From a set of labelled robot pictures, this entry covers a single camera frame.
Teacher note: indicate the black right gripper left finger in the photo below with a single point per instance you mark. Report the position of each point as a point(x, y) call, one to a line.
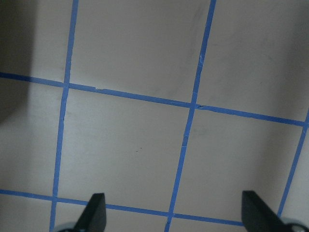
point(93, 218)

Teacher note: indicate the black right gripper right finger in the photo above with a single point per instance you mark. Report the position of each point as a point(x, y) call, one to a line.
point(256, 216)

